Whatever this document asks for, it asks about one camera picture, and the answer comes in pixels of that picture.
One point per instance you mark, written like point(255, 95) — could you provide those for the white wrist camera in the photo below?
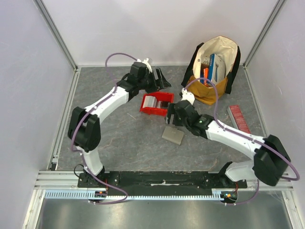
point(187, 96)
point(147, 63)

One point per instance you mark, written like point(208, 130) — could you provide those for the yellow canvas tote bag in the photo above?
point(230, 54)

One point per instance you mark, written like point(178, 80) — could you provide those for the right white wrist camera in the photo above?
point(187, 96)

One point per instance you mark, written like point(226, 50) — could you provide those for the grey card holder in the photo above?
point(173, 135)

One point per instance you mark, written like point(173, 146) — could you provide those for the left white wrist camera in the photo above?
point(147, 63)

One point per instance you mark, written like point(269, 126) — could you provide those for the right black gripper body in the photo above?
point(172, 114)

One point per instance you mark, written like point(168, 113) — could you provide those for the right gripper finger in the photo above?
point(167, 119)
point(172, 118)

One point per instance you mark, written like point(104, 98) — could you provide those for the blue slotted cable duct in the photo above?
point(96, 195)

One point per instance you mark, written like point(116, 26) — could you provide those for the red plastic bin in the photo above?
point(161, 96)

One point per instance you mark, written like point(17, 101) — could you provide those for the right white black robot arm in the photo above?
point(268, 159)

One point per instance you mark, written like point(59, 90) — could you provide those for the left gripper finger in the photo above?
point(163, 83)
point(159, 81)

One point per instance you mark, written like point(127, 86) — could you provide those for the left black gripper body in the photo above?
point(148, 83)

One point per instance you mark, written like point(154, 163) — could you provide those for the red grey flat box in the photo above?
point(237, 118)

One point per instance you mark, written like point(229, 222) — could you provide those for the orange box in bag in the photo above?
point(204, 75)

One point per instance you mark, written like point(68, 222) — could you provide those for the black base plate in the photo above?
point(169, 182)

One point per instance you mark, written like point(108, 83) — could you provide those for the blue box in bag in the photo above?
point(215, 69)

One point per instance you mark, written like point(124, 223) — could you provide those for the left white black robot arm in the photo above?
point(85, 124)

